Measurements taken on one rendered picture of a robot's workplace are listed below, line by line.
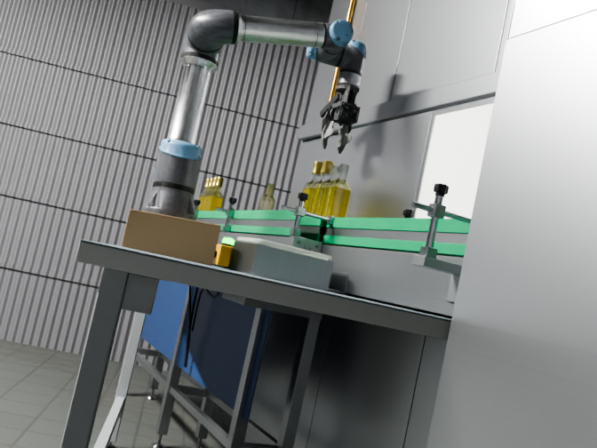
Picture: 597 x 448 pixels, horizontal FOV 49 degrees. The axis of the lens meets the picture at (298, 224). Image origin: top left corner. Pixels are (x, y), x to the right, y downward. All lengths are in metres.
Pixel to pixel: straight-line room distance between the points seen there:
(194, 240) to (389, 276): 0.51
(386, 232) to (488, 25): 0.65
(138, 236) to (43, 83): 3.07
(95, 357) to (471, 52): 1.33
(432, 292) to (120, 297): 0.68
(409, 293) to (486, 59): 0.72
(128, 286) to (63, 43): 3.74
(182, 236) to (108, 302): 0.64
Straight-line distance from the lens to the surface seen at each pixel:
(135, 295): 1.12
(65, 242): 4.56
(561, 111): 1.07
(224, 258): 2.24
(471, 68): 1.95
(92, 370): 1.13
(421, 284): 1.50
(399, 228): 1.65
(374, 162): 2.16
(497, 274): 1.08
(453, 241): 1.48
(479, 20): 2.01
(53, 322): 4.59
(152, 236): 1.73
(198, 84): 2.06
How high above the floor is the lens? 0.76
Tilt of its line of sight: 5 degrees up
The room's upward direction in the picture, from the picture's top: 12 degrees clockwise
